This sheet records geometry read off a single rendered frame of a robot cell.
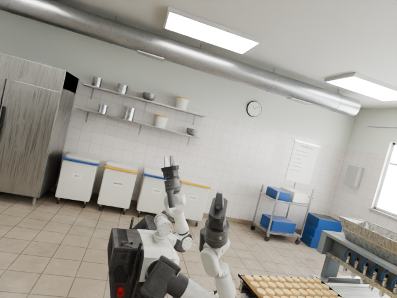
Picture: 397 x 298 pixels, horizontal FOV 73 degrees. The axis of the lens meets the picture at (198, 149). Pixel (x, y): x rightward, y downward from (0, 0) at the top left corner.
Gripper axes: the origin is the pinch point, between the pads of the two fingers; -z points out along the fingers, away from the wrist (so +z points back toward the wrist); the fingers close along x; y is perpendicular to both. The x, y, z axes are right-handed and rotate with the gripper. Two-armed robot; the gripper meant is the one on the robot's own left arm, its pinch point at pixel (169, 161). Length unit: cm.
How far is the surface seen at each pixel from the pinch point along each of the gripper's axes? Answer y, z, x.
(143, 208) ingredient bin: -183, 57, -254
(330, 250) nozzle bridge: -95, 79, 55
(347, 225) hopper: -89, 59, 70
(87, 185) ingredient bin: -114, 6, -300
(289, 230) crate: -399, 147, -96
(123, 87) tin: -175, -152, -255
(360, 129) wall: -557, -29, 35
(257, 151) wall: -401, -13, -135
